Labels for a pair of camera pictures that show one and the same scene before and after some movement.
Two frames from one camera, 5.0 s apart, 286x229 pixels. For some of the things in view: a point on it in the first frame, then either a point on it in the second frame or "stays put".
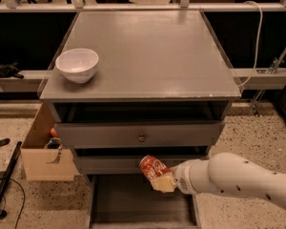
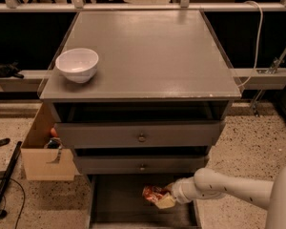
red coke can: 153,168 to 153,192
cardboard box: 41,164 stays put
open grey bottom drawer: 131,201 stays put
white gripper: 183,176 to 178,191
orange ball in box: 53,133 stays put
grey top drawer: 102,135 stays put
